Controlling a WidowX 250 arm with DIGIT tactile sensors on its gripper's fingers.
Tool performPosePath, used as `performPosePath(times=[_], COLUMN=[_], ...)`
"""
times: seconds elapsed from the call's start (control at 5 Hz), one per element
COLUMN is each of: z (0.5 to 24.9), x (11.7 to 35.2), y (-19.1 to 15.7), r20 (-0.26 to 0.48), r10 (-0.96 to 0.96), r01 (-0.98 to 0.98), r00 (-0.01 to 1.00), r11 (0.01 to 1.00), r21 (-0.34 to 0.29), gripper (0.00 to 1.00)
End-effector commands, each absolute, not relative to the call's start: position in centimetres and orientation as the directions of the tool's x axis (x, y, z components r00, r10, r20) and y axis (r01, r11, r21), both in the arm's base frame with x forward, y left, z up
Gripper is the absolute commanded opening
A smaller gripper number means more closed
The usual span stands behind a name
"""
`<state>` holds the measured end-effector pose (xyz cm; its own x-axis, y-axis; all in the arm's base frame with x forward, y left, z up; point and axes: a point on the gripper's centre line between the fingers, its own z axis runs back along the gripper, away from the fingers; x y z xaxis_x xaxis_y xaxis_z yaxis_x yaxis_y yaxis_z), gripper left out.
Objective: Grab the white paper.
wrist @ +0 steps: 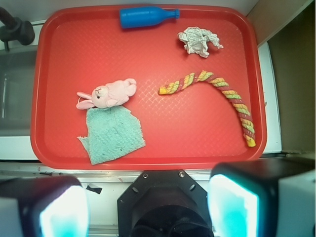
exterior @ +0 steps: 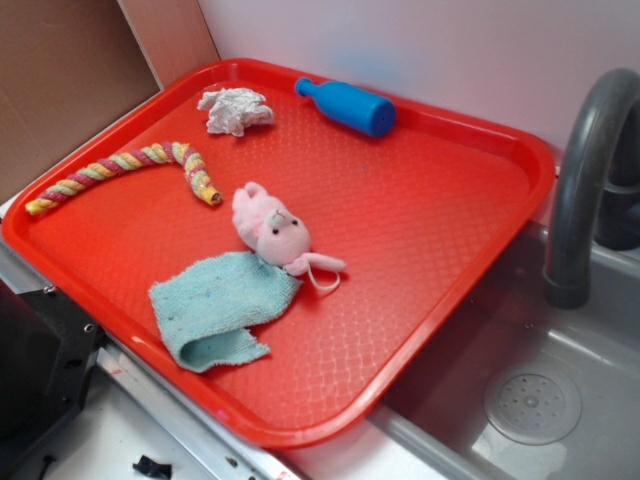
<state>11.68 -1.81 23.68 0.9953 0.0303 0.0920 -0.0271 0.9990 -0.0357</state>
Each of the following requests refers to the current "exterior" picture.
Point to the crumpled white paper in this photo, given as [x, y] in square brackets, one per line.
[232, 110]

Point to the red plastic tray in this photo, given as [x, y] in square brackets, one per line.
[418, 216]

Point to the pink plush bunny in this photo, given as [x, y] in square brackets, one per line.
[280, 238]

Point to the light blue towel cloth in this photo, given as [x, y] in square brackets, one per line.
[205, 313]

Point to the blue plastic bottle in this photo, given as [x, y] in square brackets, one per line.
[350, 106]

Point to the grey plastic sink basin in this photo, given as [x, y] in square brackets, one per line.
[435, 408]

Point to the round sink drain cover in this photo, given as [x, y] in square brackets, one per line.
[532, 404]

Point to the grey toy faucet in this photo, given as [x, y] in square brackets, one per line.
[597, 194]

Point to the black tape scrap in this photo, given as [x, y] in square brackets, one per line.
[153, 469]

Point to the brown cardboard panel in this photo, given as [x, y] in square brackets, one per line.
[69, 69]

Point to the multicoloured twisted rope toy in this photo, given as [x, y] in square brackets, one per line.
[99, 171]

